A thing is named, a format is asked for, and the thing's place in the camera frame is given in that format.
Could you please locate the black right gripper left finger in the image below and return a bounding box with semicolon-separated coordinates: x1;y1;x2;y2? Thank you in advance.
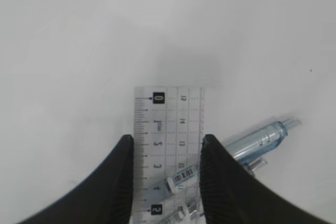
23;135;134;224

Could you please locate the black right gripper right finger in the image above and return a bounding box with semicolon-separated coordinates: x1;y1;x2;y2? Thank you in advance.
200;134;325;224

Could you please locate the blue grey pen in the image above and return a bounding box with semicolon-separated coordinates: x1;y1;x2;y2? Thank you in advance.
149;118;301;200

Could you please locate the clear plastic ruler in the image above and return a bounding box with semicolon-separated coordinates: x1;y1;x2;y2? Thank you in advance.
131;86;204;223

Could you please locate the grey patterned pen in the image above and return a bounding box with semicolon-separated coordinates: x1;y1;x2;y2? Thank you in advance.
159;157;267;224

